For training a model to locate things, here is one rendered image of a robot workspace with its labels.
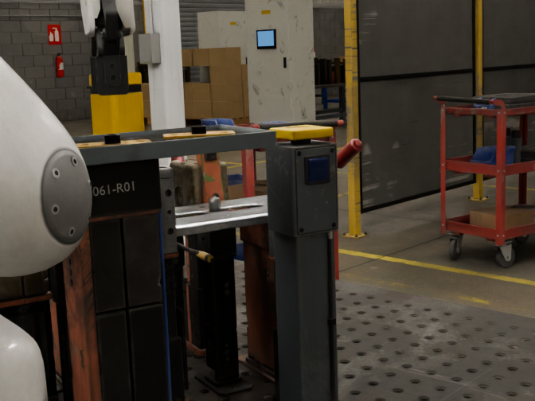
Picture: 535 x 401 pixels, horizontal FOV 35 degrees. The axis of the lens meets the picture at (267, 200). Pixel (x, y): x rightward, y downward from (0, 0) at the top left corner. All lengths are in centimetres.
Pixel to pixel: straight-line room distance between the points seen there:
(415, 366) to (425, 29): 502
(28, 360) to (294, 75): 1094
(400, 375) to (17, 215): 100
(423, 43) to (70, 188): 583
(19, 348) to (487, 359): 106
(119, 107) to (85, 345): 753
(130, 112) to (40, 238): 793
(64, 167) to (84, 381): 41
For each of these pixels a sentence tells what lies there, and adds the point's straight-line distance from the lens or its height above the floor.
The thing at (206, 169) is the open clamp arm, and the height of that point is 105.
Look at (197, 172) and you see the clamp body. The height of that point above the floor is 105.
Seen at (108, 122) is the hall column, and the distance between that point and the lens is 849.
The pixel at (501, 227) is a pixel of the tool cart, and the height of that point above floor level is 26.
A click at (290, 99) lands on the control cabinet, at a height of 60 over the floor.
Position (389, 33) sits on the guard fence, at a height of 135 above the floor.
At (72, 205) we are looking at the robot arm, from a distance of 63.
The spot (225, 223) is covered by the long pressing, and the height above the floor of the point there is 100.
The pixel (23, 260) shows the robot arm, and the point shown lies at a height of 112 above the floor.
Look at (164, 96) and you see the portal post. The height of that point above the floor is 100.
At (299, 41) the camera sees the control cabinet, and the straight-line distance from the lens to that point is 1164.
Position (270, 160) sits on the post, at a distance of 108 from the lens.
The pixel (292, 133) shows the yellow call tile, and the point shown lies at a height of 116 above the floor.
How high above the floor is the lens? 126
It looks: 10 degrees down
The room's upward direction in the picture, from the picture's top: 2 degrees counter-clockwise
